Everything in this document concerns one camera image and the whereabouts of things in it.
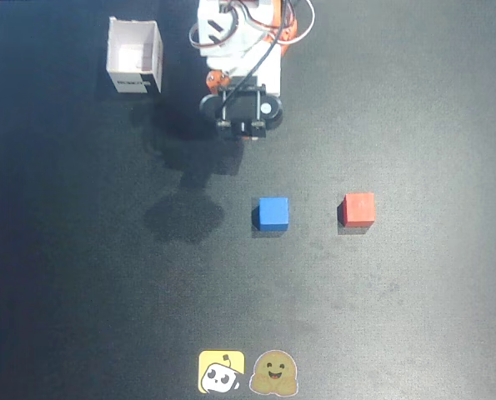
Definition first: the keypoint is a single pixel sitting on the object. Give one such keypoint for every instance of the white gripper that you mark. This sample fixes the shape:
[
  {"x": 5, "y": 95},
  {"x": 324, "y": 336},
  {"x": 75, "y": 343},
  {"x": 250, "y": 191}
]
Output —
[{"x": 268, "y": 81}]

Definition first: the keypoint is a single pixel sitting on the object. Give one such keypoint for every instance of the red cube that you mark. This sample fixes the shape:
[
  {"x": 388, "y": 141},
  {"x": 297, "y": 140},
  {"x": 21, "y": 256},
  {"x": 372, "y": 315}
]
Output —
[{"x": 358, "y": 209}]

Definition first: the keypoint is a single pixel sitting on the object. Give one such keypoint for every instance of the white and orange robot arm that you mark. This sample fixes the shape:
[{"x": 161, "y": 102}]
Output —
[{"x": 218, "y": 39}]

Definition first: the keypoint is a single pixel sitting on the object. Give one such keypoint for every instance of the blue cube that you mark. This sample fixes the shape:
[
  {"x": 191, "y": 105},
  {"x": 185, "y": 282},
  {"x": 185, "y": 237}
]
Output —
[{"x": 274, "y": 213}]

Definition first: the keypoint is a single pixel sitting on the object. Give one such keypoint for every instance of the open white cardboard box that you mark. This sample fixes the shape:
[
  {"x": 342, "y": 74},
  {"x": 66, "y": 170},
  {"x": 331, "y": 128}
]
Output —
[{"x": 135, "y": 56}]

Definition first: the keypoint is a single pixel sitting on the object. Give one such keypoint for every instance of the yellow robot sticker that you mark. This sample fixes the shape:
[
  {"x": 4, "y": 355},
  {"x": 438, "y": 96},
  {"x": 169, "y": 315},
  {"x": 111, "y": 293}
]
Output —
[{"x": 221, "y": 371}]

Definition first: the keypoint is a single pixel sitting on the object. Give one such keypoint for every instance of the hugging face emoji sticker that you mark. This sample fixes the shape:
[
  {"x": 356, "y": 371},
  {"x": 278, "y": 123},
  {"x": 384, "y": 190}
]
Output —
[{"x": 274, "y": 372}]

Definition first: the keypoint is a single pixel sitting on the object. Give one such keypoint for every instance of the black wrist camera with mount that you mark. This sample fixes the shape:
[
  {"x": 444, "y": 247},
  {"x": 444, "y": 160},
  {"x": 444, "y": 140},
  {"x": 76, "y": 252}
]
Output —
[{"x": 243, "y": 109}]

